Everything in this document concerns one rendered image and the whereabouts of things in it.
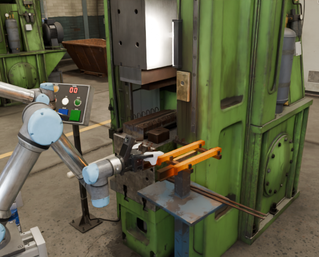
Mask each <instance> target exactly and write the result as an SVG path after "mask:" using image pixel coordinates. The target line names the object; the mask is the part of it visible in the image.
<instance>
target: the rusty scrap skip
mask: <svg viewBox="0 0 319 257"><path fill-rule="evenodd" d="M62 45H63V47H64V48H65V49H67V52H68V54H69V55H70V57H71V58H72V59H73V61H74V62H75V64H76V65H77V67H78V69H81V70H80V73H82V74H91V75H97V76H98V77H101V78H104V77H107V76H108V67H107V50H106V40H104V39H95V38H94V39H83V40H73V41H62ZM98 72H99V73H98Z"/></svg>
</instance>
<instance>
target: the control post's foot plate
mask: <svg viewBox="0 0 319 257"><path fill-rule="evenodd" d="M89 217H90V219H94V218H97V217H95V216H94V215H92V214H91V213H89ZM101 223H103V221H101V220H99V219H94V220H89V218H88V215H86V223H85V219H84V215H83V214H82V216H81V217H79V218H77V219H75V220H72V221H71V222H70V223H69V224H70V225H71V226H72V227H74V228H75V229H76V230H78V231H80V232H81V233H85V232H87V231H89V230H91V229H93V228H95V227H96V226H98V225H100V224H101Z"/></svg>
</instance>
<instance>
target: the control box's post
mask: <svg viewBox="0 0 319 257"><path fill-rule="evenodd" d="M72 130H73V137H74V142H75V148H76V149H77V151H78V152H79V153H80V155H82V152H81V142H80V131H79V125H73V124H72ZM79 187H80V196H81V198H85V197H86V189H85V187H84V186H83V185H82V184H81V183H80V181H79ZM81 204H82V213H83V215H84V219H85V223H86V215H88V209H87V199H86V198H85V199H83V200H82V199H81Z"/></svg>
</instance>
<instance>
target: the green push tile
mask: <svg viewBox="0 0 319 257"><path fill-rule="evenodd" d="M80 115H81V111H79V110H71V113H70V119H69V120H72V121H79V120H80Z"/></svg>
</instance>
